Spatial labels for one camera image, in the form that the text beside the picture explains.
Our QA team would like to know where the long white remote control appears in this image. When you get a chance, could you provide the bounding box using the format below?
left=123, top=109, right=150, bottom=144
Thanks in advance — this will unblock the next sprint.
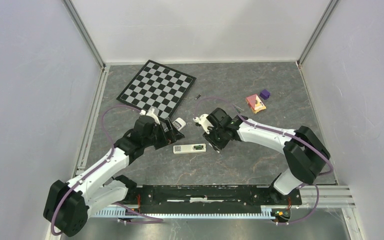
left=173, top=143, right=207, bottom=155

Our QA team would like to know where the purple cube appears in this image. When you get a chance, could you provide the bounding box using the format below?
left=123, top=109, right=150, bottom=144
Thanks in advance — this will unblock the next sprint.
left=259, top=89, right=271, bottom=100

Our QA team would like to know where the short white remote control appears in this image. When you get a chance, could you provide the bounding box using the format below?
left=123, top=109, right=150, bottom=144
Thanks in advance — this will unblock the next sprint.
left=172, top=117, right=187, bottom=131

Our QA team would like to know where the white slotted cable duct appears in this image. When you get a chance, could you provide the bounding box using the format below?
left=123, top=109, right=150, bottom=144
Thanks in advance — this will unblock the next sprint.
left=92, top=205, right=275, bottom=220

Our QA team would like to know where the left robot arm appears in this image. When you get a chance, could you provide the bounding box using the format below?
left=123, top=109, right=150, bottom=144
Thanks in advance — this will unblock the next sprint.
left=43, top=115, right=185, bottom=237

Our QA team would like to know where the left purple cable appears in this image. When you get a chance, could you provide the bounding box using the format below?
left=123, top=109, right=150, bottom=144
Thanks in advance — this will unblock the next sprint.
left=50, top=104, right=143, bottom=237

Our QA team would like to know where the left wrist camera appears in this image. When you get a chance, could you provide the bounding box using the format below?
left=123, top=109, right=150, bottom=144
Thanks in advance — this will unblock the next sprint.
left=139, top=107, right=161, bottom=125

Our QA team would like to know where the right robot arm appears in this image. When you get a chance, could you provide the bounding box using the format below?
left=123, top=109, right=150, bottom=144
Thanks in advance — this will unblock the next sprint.
left=194, top=107, right=333, bottom=204

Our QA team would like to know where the black and grey chessboard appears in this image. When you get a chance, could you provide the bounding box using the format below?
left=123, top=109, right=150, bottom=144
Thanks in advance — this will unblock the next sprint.
left=116, top=60, right=197, bottom=119

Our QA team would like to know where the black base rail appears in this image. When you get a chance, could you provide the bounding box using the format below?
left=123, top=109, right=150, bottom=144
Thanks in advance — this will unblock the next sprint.
left=120, top=184, right=303, bottom=214

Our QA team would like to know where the red and yellow block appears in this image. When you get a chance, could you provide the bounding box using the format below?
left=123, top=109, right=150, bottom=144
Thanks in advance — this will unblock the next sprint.
left=245, top=94, right=267, bottom=114

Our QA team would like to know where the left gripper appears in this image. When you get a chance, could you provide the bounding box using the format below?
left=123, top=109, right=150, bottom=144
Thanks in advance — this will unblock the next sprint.
left=143, top=117, right=185, bottom=150

